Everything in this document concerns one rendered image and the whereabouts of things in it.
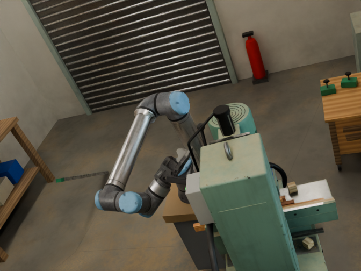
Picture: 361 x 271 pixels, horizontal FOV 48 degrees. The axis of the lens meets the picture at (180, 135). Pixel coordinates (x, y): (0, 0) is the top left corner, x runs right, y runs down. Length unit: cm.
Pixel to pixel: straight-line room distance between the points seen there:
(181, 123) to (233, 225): 81
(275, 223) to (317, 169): 209
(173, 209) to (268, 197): 137
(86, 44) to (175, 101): 331
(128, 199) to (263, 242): 59
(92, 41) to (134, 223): 244
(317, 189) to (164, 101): 85
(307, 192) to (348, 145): 139
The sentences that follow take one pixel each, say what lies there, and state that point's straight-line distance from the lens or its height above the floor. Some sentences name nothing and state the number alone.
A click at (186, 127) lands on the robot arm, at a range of 211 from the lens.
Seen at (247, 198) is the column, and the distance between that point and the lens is 133.
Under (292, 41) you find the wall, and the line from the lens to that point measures 479.
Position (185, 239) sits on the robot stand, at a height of 35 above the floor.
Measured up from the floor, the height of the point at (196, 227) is 93.
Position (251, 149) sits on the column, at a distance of 137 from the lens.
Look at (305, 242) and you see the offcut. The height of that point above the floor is 83.
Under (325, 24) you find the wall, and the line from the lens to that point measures 475.
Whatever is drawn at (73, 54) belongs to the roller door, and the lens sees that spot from 534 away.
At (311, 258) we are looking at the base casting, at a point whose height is 80.
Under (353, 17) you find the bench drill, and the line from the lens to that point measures 409.
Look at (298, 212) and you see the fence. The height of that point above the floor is 93.
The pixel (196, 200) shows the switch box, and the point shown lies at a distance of 138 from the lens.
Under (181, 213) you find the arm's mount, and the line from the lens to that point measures 259.
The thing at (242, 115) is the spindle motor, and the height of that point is 150.
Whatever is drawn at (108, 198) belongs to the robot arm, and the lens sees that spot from 180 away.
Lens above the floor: 236
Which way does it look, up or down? 32 degrees down
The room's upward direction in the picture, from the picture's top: 24 degrees counter-clockwise
